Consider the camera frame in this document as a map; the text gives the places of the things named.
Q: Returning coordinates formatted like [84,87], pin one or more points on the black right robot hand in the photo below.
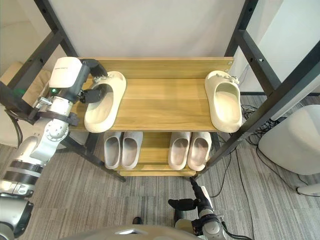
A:
[201,197]

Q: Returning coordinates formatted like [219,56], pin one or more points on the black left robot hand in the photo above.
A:
[65,72]

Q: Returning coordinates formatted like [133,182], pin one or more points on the pale pink slipper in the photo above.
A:
[178,152]
[198,152]

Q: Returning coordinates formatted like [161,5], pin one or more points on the cream foam slipper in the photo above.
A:
[107,112]
[225,110]

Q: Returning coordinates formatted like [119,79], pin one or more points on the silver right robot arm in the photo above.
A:
[212,225]

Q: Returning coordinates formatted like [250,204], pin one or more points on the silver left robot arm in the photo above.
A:
[45,140]

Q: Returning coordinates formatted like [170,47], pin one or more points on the silver robot leg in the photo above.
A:
[183,222]

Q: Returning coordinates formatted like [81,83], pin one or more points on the narrow wooden shelf board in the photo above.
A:
[155,173]

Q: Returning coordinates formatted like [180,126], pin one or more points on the wooden slipper shelf board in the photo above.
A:
[155,150]

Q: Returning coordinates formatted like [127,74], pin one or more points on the dark robot foot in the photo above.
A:
[136,220]

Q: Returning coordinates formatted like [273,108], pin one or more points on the silver robot torso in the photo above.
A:
[125,232]

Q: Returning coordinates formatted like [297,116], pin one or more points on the grey white slipper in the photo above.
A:
[131,150]
[112,150]

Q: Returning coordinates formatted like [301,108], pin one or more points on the wooden shelf back board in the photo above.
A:
[160,67]

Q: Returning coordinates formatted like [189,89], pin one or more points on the wide wooden shelf board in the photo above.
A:
[162,105]

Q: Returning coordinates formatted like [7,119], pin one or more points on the white stand base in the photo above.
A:
[308,189]

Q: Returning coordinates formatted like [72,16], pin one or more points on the white rounded appliance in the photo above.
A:
[292,140]

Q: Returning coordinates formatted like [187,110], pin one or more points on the black metal rack frame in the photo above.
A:
[252,50]

